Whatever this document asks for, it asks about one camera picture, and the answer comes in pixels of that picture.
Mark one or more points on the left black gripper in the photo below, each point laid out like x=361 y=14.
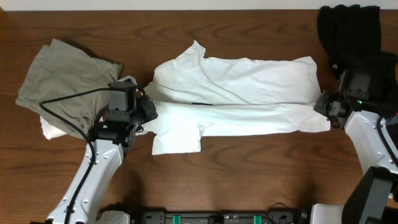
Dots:
x=144 y=102

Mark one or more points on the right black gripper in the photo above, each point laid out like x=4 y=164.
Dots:
x=319 y=106

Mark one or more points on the white printed t-shirt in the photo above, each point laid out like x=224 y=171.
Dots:
x=198 y=96

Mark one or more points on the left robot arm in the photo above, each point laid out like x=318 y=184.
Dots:
x=108 y=143

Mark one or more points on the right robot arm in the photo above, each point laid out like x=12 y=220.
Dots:
x=351 y=108

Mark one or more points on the grey red-trimmed garment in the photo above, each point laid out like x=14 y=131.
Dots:
x=392 y=120

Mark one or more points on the black garment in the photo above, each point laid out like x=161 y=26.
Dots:
x=351 y=36

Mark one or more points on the folded olive green garment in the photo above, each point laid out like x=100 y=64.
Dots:
x=66 y=86

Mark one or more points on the folded white garment underneath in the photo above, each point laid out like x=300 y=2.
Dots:
x=50 y=131

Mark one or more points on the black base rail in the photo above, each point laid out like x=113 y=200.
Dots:
x=277 y=213

